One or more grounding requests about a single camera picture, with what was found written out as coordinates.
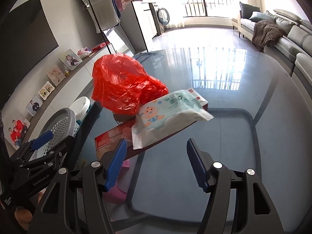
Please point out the grey hanging towel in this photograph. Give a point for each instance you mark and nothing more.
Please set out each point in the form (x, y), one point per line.
(106, 15)

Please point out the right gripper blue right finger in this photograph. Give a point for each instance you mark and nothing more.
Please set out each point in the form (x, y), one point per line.
(198, 164)

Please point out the teal cushion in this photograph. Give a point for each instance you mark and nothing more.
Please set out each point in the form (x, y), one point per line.
(258, 16)

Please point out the brown blanket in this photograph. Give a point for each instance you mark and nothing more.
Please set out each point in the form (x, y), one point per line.
(266, 34)

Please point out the pink bag on shelf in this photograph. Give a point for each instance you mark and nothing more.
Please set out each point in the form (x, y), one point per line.
(84, 52)

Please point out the pink drawing photo frame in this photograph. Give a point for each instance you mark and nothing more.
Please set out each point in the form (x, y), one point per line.
(55, 75)

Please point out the pink plastic stool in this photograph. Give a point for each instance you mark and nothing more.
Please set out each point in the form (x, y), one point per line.
(116, 195)

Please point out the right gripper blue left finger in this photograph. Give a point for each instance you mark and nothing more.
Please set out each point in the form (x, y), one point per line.
(114, 167)

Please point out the red toothpaste box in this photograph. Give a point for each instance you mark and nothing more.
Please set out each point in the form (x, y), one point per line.
(108, 140)

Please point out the baby wet wipes pack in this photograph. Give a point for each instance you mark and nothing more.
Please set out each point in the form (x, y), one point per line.
(167, 115)

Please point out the scalloped yellow photo frame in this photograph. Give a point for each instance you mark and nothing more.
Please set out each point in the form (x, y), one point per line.
(46, 90)

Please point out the clothes drying rack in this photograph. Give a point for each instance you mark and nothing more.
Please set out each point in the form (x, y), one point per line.
(127, 36)

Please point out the grey sectional sofa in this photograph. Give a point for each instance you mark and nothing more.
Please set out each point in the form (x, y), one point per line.
(292, 51)

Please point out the child photo frame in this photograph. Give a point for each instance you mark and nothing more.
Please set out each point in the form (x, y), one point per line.
(70, 59)

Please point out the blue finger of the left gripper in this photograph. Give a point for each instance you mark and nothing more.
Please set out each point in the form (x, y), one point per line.
(41, 140)

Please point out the person left hand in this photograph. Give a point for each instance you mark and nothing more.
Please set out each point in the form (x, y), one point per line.
(23, 217)

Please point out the family red clothes photo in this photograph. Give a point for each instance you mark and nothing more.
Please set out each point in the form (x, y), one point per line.
(15, 129)

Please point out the red plastic bag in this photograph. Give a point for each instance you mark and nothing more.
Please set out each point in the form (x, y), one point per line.
(121, 84)

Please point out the man portrait photo frame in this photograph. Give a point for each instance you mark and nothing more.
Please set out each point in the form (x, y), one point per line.
(34, 105)

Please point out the dark grey cushion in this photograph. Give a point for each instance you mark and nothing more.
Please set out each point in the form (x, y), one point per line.
(247, 10)

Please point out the grey perforated trash basket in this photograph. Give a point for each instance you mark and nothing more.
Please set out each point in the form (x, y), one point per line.
(61, 124)

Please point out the black television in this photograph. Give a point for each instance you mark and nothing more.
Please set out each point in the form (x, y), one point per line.
(26, 38)

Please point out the white teal stool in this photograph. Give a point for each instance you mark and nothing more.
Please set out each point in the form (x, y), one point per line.
(80, 107)

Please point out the washing machine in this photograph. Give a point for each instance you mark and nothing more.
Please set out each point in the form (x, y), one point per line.
(162, 19)

